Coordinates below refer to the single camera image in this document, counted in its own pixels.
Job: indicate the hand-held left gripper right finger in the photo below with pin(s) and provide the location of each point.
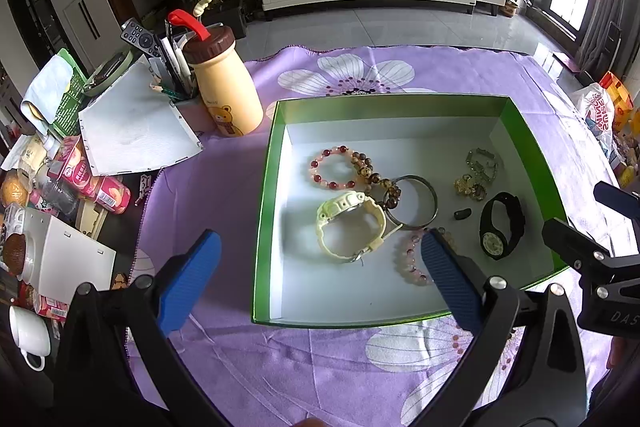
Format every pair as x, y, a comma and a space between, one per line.
450, 279

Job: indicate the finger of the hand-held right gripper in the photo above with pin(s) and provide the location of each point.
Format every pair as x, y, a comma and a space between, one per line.
617, 198
570, 242

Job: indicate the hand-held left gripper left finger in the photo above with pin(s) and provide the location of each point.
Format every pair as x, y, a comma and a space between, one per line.
195, 277

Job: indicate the black wrist watch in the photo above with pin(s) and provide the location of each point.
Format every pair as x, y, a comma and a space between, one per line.
492, 244

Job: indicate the small dark oval object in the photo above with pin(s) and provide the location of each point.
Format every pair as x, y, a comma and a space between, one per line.
462, 214

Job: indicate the silver bangle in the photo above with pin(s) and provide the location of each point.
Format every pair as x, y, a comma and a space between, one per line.
415, 177

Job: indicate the green cardboard box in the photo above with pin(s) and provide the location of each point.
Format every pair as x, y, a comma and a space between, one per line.
325, 292

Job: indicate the cream wrist watch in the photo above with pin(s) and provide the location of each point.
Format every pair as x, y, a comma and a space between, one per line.
345, 202

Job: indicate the person's right hand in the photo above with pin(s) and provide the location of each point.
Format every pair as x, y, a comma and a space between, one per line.
617, 353

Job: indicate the white plastic bag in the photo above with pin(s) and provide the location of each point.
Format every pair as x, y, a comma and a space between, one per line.
597, 112

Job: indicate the purple floral tablecloth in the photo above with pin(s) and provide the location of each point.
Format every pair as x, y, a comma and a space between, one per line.
225, 167

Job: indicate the pink snack cup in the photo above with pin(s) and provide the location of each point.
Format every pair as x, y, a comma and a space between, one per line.
112, 194
75, 167

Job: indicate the white carton box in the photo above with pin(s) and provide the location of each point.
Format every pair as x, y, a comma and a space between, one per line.
65, 257

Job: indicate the red snack packet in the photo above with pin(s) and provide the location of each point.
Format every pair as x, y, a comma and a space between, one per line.
50, 307

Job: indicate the white mug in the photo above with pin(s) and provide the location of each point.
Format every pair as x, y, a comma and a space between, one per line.
25, 332

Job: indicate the yellow bottle with brown lid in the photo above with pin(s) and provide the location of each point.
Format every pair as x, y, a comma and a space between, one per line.
225, 87

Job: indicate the pen holder with pens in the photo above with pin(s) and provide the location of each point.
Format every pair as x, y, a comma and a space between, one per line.
172, 72

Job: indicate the green packet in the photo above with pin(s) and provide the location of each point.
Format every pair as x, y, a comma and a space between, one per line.
70, 104

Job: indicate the pale blue cloth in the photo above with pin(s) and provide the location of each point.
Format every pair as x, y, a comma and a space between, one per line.
45, 84

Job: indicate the black remote control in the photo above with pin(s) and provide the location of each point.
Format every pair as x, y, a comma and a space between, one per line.
137, 37

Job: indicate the cream plastic ornament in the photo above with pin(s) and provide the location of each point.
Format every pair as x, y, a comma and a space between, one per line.
202, 6

